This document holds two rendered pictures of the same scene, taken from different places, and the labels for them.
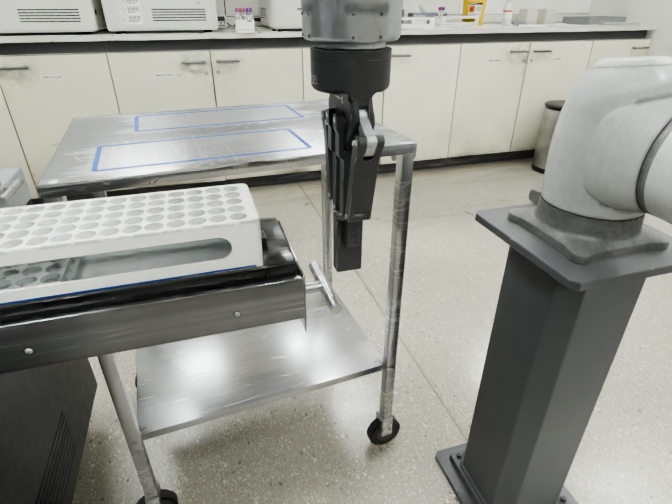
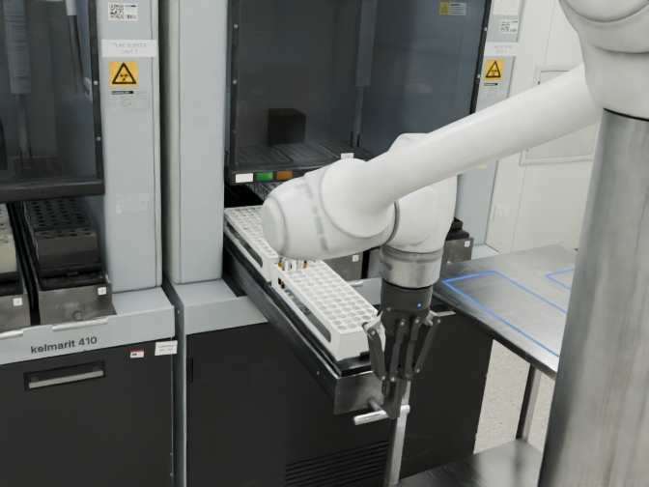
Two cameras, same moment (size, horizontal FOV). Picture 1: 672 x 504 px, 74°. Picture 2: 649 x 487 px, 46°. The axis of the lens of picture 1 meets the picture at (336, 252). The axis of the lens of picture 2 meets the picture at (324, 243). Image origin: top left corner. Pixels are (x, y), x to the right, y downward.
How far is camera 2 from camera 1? 108 cm
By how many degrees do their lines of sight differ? 71
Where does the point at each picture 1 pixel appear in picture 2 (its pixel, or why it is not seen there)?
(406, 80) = not seen: outside the picture
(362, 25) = (382, 269)
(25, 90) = not seen: outside the picture
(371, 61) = (387, 289)
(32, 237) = (303, 283)
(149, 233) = (315, 308)
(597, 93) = not seen: hidden behind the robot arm
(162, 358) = (480, 471)
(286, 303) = (330, 386)
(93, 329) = (290, 332)
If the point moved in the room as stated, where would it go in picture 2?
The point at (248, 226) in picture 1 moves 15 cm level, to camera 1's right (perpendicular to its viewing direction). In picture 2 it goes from (336, 333) to (352, 385)
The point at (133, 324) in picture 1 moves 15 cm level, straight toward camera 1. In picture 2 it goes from (296, 342) to (224, 365)
